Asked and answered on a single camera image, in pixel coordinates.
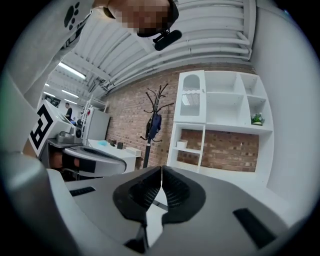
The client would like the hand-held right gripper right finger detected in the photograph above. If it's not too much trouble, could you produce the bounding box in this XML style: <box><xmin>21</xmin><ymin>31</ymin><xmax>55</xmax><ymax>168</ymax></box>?
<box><xmin>148</xmin><ymin>164</ymin><xmax>291</xmax><ymax>256</ymax></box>

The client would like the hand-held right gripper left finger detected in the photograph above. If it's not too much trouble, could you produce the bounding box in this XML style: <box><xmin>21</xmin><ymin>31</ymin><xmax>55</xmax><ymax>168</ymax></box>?
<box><xmin>46</xmin><ymin>165</ymin><xmax>164</xmax><ymax>256</ymax></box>

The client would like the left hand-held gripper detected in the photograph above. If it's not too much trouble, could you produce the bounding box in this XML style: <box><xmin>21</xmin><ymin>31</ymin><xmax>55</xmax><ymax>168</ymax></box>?
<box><xmin>28</xmin><ymin>99</ymin><xmax>127</xmax><ymax>176</ymax></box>

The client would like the person's left hand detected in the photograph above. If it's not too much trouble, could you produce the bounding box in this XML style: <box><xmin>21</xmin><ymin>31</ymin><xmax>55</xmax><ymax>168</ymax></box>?
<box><xmin>50</xmin><ymin>152</ymin><xmax>81</xmax><ymax>174</ymax></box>

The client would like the white table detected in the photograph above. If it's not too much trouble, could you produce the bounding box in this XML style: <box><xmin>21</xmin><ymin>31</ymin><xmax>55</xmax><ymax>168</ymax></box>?
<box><xmin>87</xmin><ymin>138</ymin><xmax>144</xmax><ymax>174</ymax></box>

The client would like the white cabinet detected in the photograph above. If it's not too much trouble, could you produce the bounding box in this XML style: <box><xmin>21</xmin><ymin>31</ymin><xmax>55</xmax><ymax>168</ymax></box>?
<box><xmin>83</xmin><ymin>109</ymin><xmax>111</xmax><ymax>146</ymax></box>

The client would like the dark blue hanging bag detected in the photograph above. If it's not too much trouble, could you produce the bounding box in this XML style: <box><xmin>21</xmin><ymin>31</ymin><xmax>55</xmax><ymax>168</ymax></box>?
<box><xmin>148</xmin><ymin>113</ymin><xmax>162</xmax><ymax>140</ymax></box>

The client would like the white metal rack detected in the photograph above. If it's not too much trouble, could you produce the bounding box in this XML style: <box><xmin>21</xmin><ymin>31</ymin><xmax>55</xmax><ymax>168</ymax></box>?
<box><xmin>81</xmin><ymin>94</ymin><xmax>110</xmax><ymax>114</ymax></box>

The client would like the black coat rack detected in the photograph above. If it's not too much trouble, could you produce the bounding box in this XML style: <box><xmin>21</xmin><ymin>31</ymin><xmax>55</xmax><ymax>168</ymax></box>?
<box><xmin>139</xmin><ymin>84</ymin><xmax>175</xmax><ymax>169</ymax></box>

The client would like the long ceiling light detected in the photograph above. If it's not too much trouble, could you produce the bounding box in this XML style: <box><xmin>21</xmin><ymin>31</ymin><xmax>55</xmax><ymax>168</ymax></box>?
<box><xmin>57</xmin><ymin>61</ymin><xmax>88</xmax><ymax>80</ymax></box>

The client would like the small green potted plant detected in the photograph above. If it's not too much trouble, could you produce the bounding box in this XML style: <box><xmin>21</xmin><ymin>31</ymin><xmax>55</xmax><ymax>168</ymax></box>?
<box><xmin>250</xmin><ymin>112</ymin><xmax>266</xmax><ymax>127</ymax></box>

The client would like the white shelf unit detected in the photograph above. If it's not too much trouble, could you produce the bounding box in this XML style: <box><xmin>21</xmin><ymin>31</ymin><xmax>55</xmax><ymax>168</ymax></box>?
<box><xmin>165</xmin><ymin>69</ymin><xmax>275</xmax><ymax>186</ymax></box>

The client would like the person's head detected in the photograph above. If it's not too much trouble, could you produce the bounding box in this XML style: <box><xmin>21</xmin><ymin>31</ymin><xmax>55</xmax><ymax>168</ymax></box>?
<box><xmin>93</xmin><ymin>0</ymin><xmax>180</xmax><ymax>38</ymax></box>

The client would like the black head-mounted camera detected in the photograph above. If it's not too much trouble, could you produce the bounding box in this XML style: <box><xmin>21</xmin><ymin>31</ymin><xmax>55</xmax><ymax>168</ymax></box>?
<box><xmin>152</xmin><ymin>29</ymin><xmax>183</xmax><ymax>52</ymax></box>

